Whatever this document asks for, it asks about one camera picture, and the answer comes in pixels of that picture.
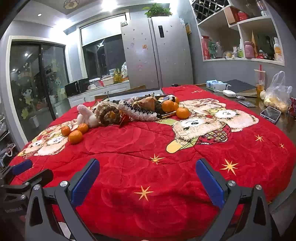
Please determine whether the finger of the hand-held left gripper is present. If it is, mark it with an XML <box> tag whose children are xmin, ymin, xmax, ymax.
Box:
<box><xmin>2</xmin><ymin>159</ymin><xmax>33</xmax><ymax>183</ymax></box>
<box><xmin>3</xmin><ymin>169</ymin><xmax>54</xmax><ymax>193</ymax></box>

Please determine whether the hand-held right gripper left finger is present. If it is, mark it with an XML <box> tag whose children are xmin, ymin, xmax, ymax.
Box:
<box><xmin>24</xmin><ymin>158</ymin><xmax>101</xmax><ymax>241</ymax></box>

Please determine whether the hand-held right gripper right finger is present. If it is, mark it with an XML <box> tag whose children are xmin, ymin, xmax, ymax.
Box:
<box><xmin>195</xmin><ymin>158</ymin><xmax>273</xmax><ymax>241</ymax></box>

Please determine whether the cream knit scrunchie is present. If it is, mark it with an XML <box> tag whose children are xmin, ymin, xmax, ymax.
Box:
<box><xmin>92</xmin><ymin>100</ymin><xmax>118</xmax><ymax>116</ymax></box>

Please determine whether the brown paper pyramid packet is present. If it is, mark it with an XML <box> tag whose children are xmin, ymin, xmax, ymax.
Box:
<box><xmin>136</xmin><ymin>95</ymin><xmax>158</xmax><ymax>112</ymax></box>

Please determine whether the shallow black white box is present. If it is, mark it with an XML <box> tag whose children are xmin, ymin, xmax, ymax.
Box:
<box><xmin>108</xmin><ymin>87</ymin><xmax>166</xmax><ymax>102</ymax></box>

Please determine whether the metal storage rack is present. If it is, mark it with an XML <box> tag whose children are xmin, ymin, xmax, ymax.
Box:
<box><xmin>0</xmin><ymin>111</ymin><xmax>19</xmax><ymax>167</ymax></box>

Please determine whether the red bear print blanket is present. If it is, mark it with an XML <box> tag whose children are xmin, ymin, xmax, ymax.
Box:
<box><xmin>9</xmin><ymin>85</ymin><xmax>293</xmax><ymax>241</ymax></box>

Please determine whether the brown lace-edged scrunchie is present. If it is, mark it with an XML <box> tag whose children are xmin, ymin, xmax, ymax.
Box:
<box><xmin>98</xmin><ymin>105</ymin><xmax>122</xmax><ymax>127</ymax></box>

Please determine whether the fluffy pink white plush toy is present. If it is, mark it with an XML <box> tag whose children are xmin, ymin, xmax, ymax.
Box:
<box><xmin>76</xmin><ymin>104</ymin><xmax>100</xmax><ymax>128</ymax></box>

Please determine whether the glass sliding door with stickers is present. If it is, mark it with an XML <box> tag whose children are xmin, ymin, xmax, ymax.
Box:
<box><xmin>6</xmin><ymin>35</ymin><xmax>71</xmax><ymax>145</ymax></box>

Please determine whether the long red gold box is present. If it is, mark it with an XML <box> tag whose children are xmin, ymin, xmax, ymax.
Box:
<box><xmin>158</xmin><ymin>111</ymin><xmax>178</xmax><ymax>119</ymax></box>

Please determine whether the dark smartphone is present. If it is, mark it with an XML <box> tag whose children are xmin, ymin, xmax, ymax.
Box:
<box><xmin>260</xmin><ymin>106</ymin><xmax>282</xmax><ymax>124</ymax></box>

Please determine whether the dark brown knit scrunchie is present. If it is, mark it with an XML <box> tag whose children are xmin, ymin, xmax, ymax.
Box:
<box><xmin>154</xmin><ymin>101</ymin><xmax>165</xmax><ymax>114</ymax></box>

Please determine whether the white kitchen cabinet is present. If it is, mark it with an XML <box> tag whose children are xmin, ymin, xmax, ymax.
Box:
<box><xmin>67</xmin><ymin>81</ymin><xmax>131</xmax><ymax>108</ymax></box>

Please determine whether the black microwave oven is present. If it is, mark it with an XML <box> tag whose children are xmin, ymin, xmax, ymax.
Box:
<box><xmin>64</xmin><ymin>78</ymin><xmax>91</xmax><ymax>97</ymax></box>

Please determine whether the blue white tissue pack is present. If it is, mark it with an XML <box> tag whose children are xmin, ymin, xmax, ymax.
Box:
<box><xmin>206</xmin><ymin>79</ymin><xmax>228</xmax><ymax>92</ymax></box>

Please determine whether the black notebook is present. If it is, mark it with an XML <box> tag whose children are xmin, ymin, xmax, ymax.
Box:
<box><xmin>223</xmin><ymin>79</ymin><xmax>258</xmax><ymax>96</ymax></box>

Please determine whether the clear plastic bag of food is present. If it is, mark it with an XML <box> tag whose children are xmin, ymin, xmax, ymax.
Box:
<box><xmin>259</xmin><ymin>71</ymin><xmax>294</xmax><ymax>113</ymax></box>

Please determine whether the wooden chair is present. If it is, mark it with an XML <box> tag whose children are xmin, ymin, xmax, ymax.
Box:
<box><xmin>94</xmin><ymin>85</ymin><xmax>147</xmax><ymax>100</ymax></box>

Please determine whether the red packet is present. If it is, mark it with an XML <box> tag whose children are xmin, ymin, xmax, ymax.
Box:
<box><xmin>288</xmin><ymin>97</ymin><xmax>296</xmax><ymax>116</ymax></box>

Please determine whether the drink cup with red straw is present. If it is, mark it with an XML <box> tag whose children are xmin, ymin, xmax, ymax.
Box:
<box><xmin>254</xmin><ymin>64</ymin><xmax>266</xmax><ymax>98</ymax></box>

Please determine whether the dark kitchen window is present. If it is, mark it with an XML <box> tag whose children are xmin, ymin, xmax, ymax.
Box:
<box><xmin>79</xmin><ymin>22</ymin><xmax>130</xmax><ymax>80</ymax></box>

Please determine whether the green box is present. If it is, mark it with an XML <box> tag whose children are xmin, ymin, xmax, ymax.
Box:
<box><xmin>208</xmin><ymin>41</ymin><xmax>217</xmax><ymax>59</ymax></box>

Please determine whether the tall red box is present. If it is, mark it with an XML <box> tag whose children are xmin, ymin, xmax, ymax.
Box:
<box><xmin>201</xmin><ymin>35</ymin><xmax>211</xmax><ymax>60</ymax></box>

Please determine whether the silver double-door refrigerator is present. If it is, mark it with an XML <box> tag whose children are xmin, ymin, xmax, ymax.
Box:
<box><xmin>120</xmin><ymin>16</ymin><xmax>194</xmax><ymax>90</ymax></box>

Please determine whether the pink thermos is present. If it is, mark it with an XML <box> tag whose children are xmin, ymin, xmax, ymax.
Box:
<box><xmin>244</xmin><ymin>40</ymin><xmax>254</xmax><ymax>59</ymax></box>

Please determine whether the white bottle with orange label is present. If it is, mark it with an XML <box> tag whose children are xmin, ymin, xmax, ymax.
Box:
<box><xmin>273</xmin><ymin>37</ymin><xmax>284</xmax><ymax>62</ymax></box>

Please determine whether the cardboard box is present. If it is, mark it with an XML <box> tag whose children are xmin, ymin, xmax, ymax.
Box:
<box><xmin>223</xmin><ymin>6</ymin><xmax>241</xmax><ymax>25</ymax></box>

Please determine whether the red container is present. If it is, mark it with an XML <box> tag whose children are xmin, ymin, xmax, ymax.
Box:
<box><xmin>238</xmin><ymin>10</ymin><xmax>250</xmax><ymax>22</ymax></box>

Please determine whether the geometric pendant lamp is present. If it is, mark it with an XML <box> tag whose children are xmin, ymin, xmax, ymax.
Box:
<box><xmin>63</xmin><ymin>0</ymin><xmax>80</xmax><ymax>10</ymax></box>

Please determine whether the dark lattice wine rack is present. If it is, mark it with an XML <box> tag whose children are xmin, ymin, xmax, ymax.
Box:
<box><xmin>189</xmin><ymin>0</ymin><xmax>232</xmax><ymax>24</ymax></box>

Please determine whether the green potted plant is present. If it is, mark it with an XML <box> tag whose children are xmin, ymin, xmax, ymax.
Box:
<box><xmin>142</xmin><ymin>3</ymin><xmax>173</xmax><ymax>18</ymax></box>

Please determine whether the white charger with cable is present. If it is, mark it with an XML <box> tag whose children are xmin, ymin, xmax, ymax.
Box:
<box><xmin>222</xmin><ymin>84</ymin><xmax>237</xmax><ymax>98</ymax></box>

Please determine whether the white wall shelf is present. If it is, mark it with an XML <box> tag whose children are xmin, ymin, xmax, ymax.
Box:
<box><xmin>188</xmin><ymin>0</ymin><xmax>287</xmax><ymax>66</ymax></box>

